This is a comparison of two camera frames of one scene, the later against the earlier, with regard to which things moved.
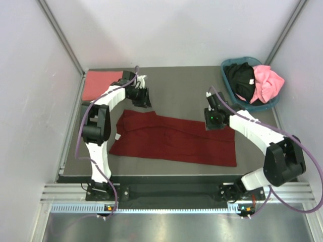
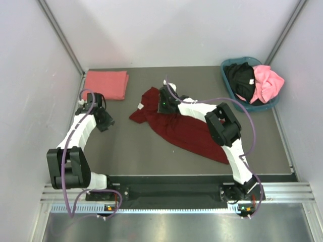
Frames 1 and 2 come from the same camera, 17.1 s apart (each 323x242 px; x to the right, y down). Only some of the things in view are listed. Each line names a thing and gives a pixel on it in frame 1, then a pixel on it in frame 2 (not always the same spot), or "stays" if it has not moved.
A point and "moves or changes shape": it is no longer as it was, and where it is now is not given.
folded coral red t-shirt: [96, 82] stays
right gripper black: [209, 125] → [161, 109]
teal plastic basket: [235, 99] stays
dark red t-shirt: [145, 133] moves or changes shape
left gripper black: [145, 100] → [109, 121]
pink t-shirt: [267, 83] stays
